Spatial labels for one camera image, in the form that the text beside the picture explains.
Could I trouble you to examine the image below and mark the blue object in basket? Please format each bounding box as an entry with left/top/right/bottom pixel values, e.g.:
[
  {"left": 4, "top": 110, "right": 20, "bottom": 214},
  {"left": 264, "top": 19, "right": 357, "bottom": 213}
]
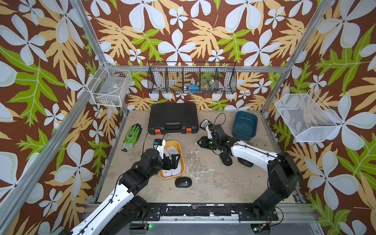
[{"left": 188, "top": 85, "right": 200, "bottom": 94}]

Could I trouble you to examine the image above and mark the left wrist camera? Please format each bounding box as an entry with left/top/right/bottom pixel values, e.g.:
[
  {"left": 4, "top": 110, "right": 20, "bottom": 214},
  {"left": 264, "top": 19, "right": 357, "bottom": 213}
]
[{"left": 153, "top": 139, "right": 165, "bottom": 159}]

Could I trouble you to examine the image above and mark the white wire basket left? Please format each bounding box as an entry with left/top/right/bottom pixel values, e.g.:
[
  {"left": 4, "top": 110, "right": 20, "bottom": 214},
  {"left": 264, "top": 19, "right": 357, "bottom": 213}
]
[{"left": 89, "top": 66, "right": 132, "bottom": 107}]

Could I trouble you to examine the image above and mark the black mouse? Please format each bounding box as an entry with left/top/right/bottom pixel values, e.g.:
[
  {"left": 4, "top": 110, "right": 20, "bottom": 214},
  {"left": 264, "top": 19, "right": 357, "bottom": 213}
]
[
  {"left": 175, "top": 177, "right": 192, "bottom": 188},
  {"left": 219, "top": 152, "right": 233, "bottom": 166},
  {"left": 238, "top": 158, "right": 254, "bottom": 167}
]

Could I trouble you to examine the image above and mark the yellow plastic tray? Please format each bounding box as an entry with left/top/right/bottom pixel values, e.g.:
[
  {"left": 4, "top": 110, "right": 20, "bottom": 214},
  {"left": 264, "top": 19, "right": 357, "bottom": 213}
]
[{"left": 158, "top": 141, "right": 186, "bottom": 180}]

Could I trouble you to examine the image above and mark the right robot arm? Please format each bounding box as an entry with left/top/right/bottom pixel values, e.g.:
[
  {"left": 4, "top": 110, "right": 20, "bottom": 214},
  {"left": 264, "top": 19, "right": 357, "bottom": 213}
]
[{"left": 197, "top": 119, "right": 303, "bottom": 220}]

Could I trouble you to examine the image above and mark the white mouse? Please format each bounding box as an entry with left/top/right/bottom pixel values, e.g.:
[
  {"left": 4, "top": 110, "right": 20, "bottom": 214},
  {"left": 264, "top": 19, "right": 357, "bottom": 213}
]
[
  {"left": 162, "top": 169, "right": 172, "bottom": 178},
  {"left": 171, "top": 162, "right": 182, "bottom": 176},
  {"left": 166, "top": 146, "right": 180, "bottom": 156}
]

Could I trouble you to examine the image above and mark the green work glove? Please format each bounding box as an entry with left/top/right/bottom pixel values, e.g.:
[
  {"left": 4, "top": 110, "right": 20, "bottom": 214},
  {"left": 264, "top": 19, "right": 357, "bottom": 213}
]
[{"left": 121, "top": 123, "right": 142, "bottom": 152}]

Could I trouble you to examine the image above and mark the white wire basket right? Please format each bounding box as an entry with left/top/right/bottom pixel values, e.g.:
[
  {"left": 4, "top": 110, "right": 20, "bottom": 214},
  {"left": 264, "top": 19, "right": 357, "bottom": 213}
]
[{"left": 275, "top": 90, "right": 342, "bottom": 143}]

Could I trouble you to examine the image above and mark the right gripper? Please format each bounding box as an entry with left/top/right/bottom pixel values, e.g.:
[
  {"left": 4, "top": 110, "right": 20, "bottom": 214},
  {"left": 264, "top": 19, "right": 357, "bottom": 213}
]
[{"left": 195, "top": 136, "right": 220, "bottom": 150}]

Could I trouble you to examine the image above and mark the black bit holder strip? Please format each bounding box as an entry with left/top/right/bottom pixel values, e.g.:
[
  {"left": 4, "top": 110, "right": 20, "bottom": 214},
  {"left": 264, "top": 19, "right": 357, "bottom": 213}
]
[{"left": 200, "top": 119, "right": 212, "bottom": 139}]

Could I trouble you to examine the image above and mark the white wire basket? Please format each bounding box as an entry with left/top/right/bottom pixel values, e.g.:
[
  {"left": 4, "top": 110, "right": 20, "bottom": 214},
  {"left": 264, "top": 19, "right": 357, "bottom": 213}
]
[
  {"left": 275, "top": 90, "right": 342, "bottom": 143},
  {"left": 89, "top": 66, "right": 132, "bottom": 107}
]

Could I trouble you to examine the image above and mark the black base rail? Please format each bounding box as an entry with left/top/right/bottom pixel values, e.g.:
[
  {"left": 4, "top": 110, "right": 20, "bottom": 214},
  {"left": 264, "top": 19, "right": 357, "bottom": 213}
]
[{"left": 121, "top": 202, "right": 279, "bottom": 222}]

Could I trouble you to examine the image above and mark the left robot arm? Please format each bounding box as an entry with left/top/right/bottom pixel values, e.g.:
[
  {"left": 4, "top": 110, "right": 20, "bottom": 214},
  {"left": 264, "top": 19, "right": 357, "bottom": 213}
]
[{"left": 58, "top": 147, "right": 183, "bottom": 235}]

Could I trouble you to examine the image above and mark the teal plastic tray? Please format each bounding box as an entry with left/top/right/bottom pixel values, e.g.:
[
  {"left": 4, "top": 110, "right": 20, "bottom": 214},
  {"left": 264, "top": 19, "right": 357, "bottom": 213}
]
[{"left": 232, "top": 111, "right": 258, "bottom": 141}]

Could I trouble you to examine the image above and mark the black wire basket back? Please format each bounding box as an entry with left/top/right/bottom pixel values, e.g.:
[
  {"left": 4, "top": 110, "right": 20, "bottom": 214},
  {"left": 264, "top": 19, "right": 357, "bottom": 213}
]
[{"left": 146, "top": 61, "right": 238, "bottom": 95}]

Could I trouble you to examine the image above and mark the black tool case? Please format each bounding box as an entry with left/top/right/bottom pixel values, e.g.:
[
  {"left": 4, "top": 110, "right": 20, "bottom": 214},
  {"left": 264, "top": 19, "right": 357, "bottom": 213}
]
[{"left": 148, "top": 103, "right": 199, "bottom": 135}]

